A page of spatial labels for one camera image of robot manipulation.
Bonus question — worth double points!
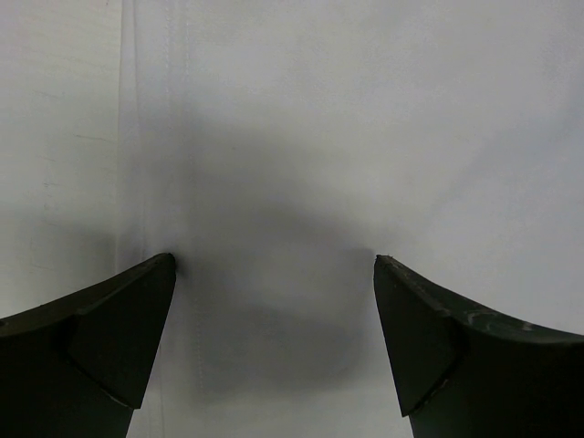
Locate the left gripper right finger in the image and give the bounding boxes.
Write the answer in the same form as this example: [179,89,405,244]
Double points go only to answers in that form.
[374,255,583,437]

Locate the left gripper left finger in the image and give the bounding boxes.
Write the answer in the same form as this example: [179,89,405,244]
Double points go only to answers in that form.
[1,253,176,437]

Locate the white t shirt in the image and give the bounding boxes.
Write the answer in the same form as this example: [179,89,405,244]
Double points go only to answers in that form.
[117,1,583,437]

